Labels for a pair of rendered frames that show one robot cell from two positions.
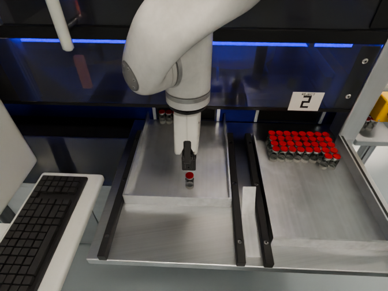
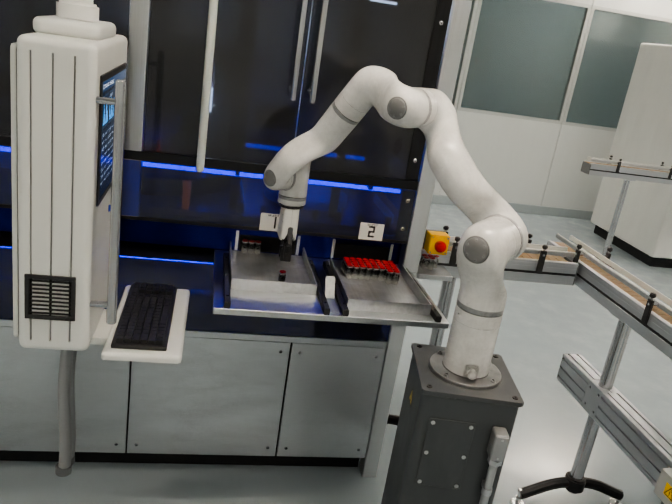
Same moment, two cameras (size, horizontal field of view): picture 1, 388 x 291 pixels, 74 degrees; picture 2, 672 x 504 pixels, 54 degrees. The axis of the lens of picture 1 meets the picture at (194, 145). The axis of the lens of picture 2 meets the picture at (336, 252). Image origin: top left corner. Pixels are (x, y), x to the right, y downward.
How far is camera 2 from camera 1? 1.53 m
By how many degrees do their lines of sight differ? 28
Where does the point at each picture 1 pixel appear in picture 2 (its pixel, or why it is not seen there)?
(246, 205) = (328, 290)
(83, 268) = (82, 490)
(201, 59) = (304, 175)
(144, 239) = (253, 303)
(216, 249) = (308, 309)
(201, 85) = (303, 190)
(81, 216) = (182, 308)
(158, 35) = (293, 157)
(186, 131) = (291, 220)
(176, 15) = (302, 150)
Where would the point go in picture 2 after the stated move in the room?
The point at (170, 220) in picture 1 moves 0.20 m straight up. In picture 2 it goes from (270, 297) to (278, 233)
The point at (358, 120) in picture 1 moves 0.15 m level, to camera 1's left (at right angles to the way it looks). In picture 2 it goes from (415, 252) to (374, 249)
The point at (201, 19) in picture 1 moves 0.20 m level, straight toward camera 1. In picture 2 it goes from (312, 153) to (324, 169)
